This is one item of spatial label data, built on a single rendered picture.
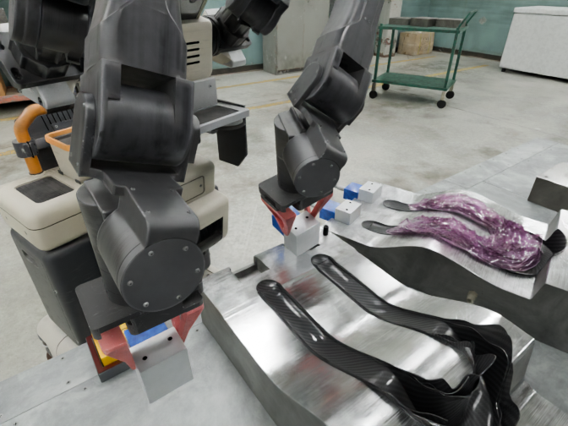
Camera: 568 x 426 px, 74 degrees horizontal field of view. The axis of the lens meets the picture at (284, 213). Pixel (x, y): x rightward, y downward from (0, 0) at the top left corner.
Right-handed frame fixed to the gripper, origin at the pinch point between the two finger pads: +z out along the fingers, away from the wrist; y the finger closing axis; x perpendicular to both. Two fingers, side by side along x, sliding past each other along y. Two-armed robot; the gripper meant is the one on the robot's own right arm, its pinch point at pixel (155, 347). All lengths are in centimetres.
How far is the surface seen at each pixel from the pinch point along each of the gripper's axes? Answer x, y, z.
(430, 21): 252, 411, 5
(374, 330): -9.7, 24.9, 5.2
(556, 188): -4, 96, 8
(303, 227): 9.1, 27.8, 0.5
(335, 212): 17.5, 43.8, 7.6
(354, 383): -14.5, 15.9, 2.8
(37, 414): 12.0, -14.1, 15.3
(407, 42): 477, 680, 72
